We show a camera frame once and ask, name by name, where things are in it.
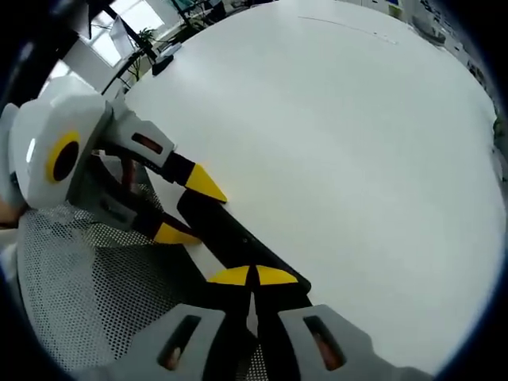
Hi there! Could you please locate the white mesh chair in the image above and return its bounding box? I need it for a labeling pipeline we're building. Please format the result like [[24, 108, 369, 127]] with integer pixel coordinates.
[[14, 170, 265, 381]]

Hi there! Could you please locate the white desktop monitor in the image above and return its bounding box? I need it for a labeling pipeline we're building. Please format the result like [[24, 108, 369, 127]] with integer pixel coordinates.
[[107, 14, 139, 61]]

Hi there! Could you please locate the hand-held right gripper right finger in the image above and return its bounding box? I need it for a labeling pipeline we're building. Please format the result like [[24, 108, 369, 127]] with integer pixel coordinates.
[[253, 264, 434, 381]]

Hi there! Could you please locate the small green background plant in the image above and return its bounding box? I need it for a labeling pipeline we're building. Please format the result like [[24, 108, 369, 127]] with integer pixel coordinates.
[[137, 26, 159, 47]]

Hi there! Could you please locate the black remote control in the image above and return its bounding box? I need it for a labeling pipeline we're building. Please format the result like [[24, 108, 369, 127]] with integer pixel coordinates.
[[176, 190, 313, 307]]

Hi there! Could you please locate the person's left hand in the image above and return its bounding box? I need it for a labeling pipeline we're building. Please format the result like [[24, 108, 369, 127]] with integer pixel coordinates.
[[0, 200, 25, 230]]

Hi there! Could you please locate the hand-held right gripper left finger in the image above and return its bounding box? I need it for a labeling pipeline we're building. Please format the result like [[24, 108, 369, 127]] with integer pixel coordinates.
[[71, 264, 252, 381]]

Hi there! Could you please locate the black small device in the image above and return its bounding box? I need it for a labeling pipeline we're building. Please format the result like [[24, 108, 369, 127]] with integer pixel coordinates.
[[151, 42, 185, 76]]

